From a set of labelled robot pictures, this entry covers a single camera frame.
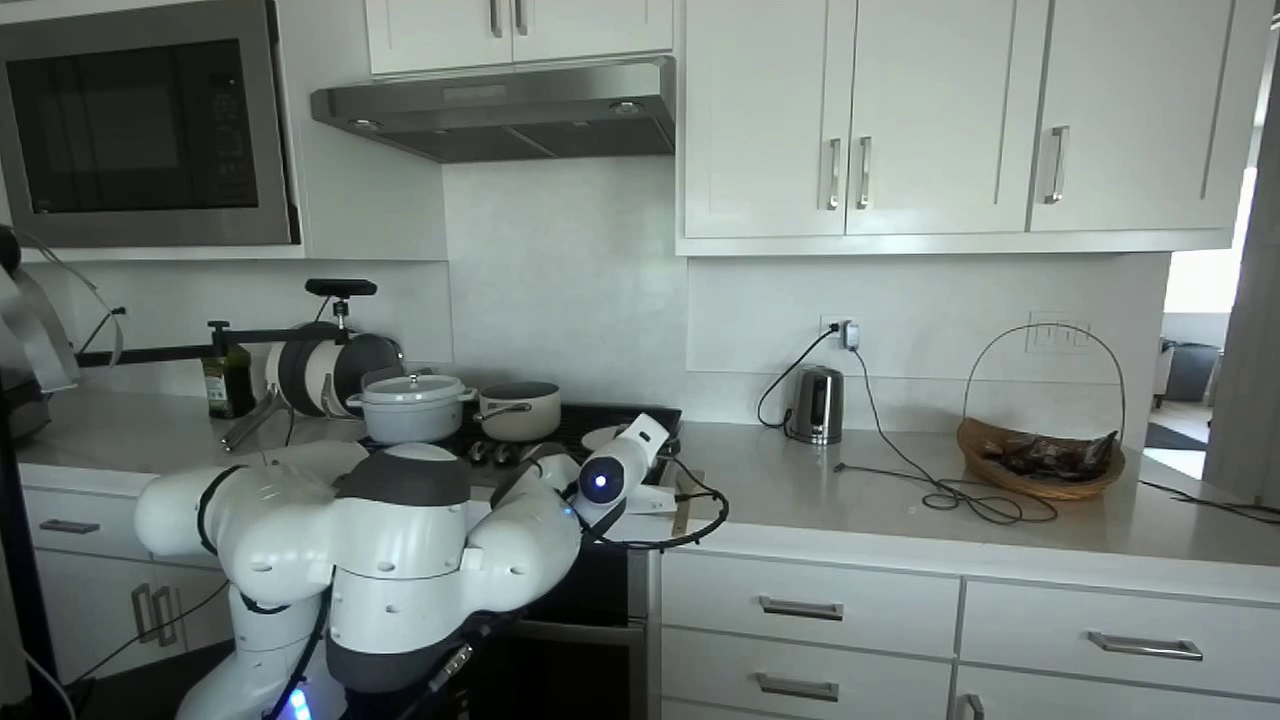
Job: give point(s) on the black wall plug adapter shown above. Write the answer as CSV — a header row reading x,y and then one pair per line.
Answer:
x,y
845,333

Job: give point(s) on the white lower drawer cabinets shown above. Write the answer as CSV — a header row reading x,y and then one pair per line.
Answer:
x,y
817,640

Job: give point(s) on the white saucepan with steel handle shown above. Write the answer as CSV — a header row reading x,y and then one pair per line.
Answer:
x,y
516,412

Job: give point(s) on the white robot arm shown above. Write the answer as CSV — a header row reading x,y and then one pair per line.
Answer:
x,y
360,576

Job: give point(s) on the white upper wall cabinets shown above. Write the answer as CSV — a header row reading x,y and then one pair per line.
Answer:
x,y
881,124

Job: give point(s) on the built-in microwave oven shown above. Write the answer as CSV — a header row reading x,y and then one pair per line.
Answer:
x,y
144,130

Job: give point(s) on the white lidded casserole pot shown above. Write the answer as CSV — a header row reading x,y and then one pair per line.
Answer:
x,y
414,409

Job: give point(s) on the black built-in oven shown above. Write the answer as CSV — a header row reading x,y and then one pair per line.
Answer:
x,y
577,653

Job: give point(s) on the wooden basket with wire handle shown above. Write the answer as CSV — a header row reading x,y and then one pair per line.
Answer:
x,y
1035,467

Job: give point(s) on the stainless range hood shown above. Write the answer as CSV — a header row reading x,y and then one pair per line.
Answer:
x,y
534,112

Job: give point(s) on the black gas stove top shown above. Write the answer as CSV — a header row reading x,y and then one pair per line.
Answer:
x,y
594,472

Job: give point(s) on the dark glass bottle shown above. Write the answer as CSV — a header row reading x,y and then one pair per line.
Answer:
x,y
228,378

